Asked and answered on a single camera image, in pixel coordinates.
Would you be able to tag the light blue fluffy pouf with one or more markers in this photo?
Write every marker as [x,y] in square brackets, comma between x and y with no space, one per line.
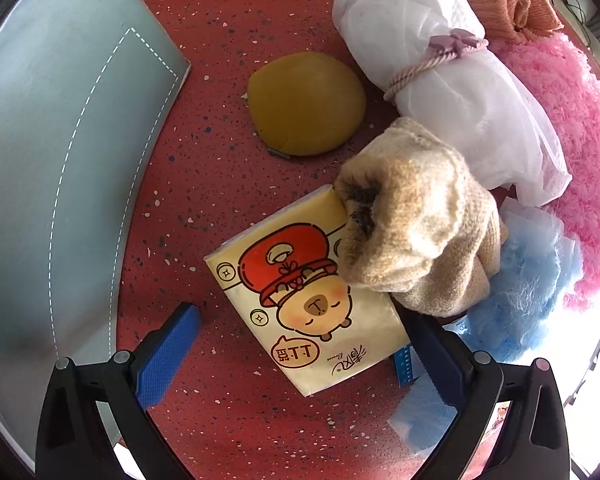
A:
[525,280]

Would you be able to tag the yellow cartoon tissue pack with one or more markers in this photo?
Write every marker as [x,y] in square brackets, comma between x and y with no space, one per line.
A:
[300,310]

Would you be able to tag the white mesh bundle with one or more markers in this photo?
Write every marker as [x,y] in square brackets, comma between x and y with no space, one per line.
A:
[460,105]

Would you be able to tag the mustard round pouch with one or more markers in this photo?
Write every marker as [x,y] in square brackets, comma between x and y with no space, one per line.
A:
[305,102]

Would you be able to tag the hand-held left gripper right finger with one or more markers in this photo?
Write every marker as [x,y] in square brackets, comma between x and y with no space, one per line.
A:
[437,355]

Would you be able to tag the grey-green storage box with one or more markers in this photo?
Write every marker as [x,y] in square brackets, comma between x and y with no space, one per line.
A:
[55,160]

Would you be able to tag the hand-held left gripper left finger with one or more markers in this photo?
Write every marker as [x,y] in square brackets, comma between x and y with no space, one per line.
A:
[165,355]

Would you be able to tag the pink fluffy yarn bundle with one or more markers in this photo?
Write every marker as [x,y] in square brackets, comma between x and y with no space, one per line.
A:
[575,125]

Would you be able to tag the beige knitted glove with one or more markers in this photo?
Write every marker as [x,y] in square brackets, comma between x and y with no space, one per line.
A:
[420,225]

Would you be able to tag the peach knitted roll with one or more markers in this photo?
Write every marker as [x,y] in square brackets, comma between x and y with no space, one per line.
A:
[505,10]

